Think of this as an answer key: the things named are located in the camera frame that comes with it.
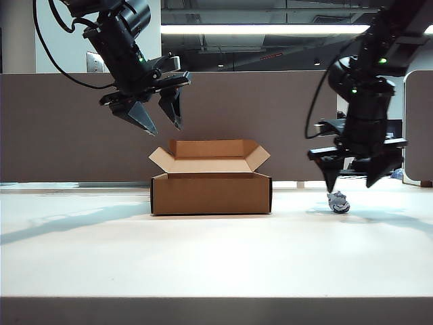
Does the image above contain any narrow brown desk divider panel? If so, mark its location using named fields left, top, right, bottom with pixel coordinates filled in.
left=403, top=70, right=433, bottom=187

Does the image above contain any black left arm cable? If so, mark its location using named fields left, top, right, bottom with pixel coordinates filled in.
left=32, top=0, right=118, bottom=91

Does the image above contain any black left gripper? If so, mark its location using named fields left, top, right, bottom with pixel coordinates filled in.
left=99, top=67, right=193, bottom=137

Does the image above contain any black monitor screen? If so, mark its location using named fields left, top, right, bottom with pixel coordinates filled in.
left=385, top=119, right=403, bottom=139

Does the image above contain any open brown cardboard box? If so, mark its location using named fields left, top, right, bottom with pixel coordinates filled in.
left=147, top=139, right=273, bottom=216

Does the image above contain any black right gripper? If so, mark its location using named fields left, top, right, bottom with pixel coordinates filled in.
left=306, top=135, right=409, bottom=194

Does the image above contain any metal wall plate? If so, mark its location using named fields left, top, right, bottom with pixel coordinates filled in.
left=86, top=51, right=105, bottom=73

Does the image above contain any dark right wrist camera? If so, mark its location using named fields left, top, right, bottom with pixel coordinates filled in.
left=314, top=118, right=346, bottom=137

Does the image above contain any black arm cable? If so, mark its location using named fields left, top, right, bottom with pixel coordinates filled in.
left=304, top=56, right=343, bottom=139
left=32, top=0, right=118, bottom=91

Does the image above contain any crumpled printed paper ball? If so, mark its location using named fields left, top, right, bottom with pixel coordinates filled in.
left=325, top=190, right=351, bottom=214

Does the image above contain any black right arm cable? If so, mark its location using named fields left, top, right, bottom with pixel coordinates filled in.
left=304, top=56, right=343, bottom=139

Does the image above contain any wide brown desk divider panel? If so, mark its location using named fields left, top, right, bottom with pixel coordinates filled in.
left=0, top=70, right=339, bottom=184

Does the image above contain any long ceiling light strip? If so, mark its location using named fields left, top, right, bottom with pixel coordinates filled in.
left=160, top=24, right=373, bottom=35

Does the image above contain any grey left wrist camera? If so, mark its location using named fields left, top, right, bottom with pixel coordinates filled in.
left=148, top=55, right=181, bottom=74

